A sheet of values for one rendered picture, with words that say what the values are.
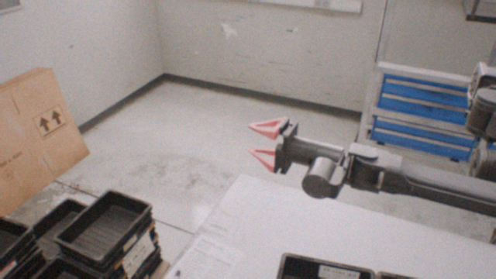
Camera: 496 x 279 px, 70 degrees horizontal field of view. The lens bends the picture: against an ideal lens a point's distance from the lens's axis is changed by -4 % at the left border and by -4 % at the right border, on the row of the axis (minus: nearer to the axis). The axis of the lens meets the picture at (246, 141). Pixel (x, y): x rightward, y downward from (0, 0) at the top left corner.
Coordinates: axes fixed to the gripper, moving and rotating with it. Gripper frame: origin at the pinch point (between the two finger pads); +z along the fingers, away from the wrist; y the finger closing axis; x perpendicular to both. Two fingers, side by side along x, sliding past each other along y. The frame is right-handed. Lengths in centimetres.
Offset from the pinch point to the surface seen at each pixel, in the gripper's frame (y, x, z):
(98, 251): 97, 11, 85
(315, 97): 133, 279, 51
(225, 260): 76, 19, 19
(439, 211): 147, 169, -77
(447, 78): 54, 193, -56
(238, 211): 76, 45, 27
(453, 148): 106, 194, -75
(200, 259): 76, 15, 29
